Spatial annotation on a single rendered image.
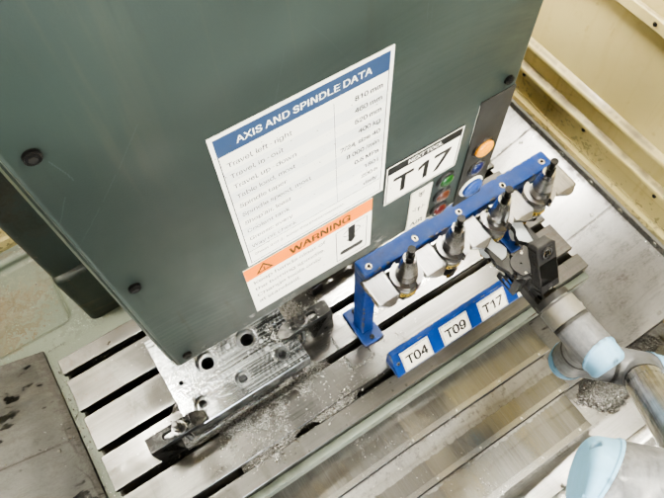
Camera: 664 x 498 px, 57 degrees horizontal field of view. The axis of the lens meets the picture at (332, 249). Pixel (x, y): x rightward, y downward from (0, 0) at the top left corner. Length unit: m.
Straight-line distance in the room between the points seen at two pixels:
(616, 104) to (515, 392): 0.75
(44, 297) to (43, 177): 1.65
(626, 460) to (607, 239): 0.92
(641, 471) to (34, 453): 1.40
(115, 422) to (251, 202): 1.03
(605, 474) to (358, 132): 0.60
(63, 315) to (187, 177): 1.57
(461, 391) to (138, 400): 0.77
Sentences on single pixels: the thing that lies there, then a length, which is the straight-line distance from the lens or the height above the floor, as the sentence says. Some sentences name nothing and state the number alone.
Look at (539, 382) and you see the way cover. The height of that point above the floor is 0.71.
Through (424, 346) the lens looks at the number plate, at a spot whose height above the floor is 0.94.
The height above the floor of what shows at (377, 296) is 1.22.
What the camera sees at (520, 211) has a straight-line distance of 1.27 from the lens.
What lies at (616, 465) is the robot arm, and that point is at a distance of 0.95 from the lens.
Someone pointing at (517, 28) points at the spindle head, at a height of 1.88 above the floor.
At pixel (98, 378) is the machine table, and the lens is 1.53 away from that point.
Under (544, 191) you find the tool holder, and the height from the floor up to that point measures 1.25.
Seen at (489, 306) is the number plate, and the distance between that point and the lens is 1.47.
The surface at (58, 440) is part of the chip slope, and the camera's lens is 1.81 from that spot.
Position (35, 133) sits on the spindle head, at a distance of 0.38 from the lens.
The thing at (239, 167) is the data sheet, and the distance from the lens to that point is 0.47.
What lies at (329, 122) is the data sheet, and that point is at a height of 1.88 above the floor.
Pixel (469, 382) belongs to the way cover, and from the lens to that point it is 1.60.
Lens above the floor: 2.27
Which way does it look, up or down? 63 degrees down
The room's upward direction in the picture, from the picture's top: 3 degrees counter-clockwise
